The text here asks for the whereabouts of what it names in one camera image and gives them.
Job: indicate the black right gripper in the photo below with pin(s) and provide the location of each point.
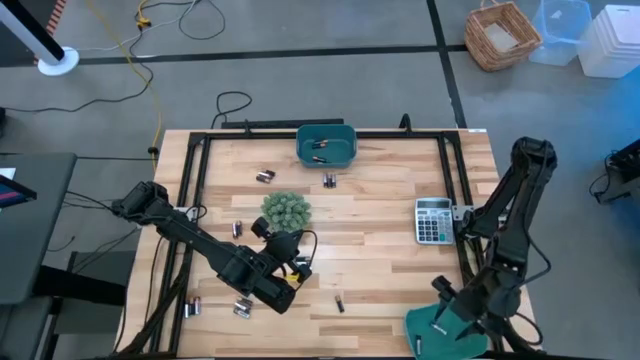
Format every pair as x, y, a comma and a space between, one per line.
480, 307

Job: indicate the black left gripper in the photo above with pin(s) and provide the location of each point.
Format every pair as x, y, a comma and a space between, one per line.
285, 247

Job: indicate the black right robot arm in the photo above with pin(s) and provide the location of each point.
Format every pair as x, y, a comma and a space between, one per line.
520, 200

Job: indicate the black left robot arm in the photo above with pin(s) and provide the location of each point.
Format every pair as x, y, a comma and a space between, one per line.
200, 240

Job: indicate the artificial succulent in grey pot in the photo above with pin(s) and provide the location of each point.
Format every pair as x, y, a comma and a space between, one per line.
285, 212

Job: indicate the green plastic bin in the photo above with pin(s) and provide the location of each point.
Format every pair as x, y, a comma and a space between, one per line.
430, 347

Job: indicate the grey desk calculator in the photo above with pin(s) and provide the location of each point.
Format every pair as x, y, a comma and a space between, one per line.
434, 220

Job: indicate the dark teal plastic bin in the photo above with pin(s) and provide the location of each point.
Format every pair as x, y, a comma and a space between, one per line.
337, 140

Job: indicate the black power strip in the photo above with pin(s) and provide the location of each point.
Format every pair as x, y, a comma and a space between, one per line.
280, 123

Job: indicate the black desk foot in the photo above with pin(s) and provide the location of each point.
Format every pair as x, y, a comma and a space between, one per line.
80, 285

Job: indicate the dark grey desk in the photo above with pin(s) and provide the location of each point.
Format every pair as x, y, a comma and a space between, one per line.
40, 240

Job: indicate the wicker basket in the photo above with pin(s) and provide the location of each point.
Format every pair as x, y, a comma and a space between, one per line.
480, 45

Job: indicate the tablet with coloured screen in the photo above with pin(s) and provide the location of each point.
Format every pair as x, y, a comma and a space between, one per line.
12, 192

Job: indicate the grey paper sheet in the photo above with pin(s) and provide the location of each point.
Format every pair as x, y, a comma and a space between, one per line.
501, 37

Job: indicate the clear blue plastic bin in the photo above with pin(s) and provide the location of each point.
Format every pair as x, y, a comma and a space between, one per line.
560, 30

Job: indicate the white plastic container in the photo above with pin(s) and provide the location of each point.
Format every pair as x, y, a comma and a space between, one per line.
612, 45

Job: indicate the orange black striped board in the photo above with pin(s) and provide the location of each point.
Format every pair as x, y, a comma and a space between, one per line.
57, 9

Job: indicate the white black pole stand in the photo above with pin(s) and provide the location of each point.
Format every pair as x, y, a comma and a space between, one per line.
30, 27

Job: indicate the black metal table frame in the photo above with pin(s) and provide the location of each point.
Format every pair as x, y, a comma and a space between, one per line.
390, 135

